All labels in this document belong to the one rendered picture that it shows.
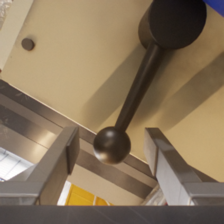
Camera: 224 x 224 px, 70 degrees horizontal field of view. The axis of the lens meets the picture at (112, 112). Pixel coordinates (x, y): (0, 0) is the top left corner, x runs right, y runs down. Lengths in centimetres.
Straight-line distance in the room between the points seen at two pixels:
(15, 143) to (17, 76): 89
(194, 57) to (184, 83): 3
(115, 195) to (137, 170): 22
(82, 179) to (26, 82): 92
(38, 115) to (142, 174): 68
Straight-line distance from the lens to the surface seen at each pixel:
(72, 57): 16
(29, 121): 97
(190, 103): 18
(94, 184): 108
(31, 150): 104
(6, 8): 97
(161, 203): 74
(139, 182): 108
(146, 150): 16
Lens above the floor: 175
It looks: 9 degrees down
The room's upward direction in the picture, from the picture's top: 59 degrees counter-clockwise
